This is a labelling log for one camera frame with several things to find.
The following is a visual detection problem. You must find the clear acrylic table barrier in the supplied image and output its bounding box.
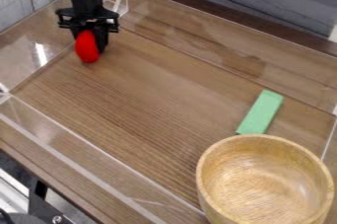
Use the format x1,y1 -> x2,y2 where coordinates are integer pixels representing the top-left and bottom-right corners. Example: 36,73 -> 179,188
0,0 -> 337,224

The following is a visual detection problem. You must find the green rectangular block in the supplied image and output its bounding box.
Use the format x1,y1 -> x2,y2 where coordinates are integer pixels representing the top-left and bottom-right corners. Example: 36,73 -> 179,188
236,90 -> 284,135

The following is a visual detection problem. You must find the red plush strawberry toy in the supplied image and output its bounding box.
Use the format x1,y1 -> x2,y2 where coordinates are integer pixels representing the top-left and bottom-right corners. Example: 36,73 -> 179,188
75,30 -> 99,63

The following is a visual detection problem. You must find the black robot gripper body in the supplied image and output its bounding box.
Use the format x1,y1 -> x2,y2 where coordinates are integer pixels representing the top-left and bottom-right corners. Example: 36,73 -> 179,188
56,0 -> 120,33

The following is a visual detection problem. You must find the black metal table frame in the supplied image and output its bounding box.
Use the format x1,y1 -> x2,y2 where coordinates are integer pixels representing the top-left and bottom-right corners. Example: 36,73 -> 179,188
0,175 -> 77,224

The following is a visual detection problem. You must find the black cable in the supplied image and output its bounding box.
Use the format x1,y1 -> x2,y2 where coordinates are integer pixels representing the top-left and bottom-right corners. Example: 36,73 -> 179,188
0,208 -> 15,224

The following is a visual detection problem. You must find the wooden bowl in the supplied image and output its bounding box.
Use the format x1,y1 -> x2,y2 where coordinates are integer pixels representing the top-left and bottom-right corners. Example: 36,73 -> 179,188
196,134 -> 334,224

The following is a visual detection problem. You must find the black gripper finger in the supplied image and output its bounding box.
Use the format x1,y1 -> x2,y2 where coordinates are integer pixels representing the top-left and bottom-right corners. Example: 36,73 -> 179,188
95,30 -> 108,53
71,27 -> 84,39

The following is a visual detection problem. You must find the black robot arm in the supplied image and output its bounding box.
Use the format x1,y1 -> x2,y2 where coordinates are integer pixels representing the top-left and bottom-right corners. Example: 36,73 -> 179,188
56,0 -> 120,53

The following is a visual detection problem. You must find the clear acrylic corner bracket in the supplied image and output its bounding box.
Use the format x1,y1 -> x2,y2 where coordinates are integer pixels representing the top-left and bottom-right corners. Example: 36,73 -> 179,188
103,0 -> 129,16

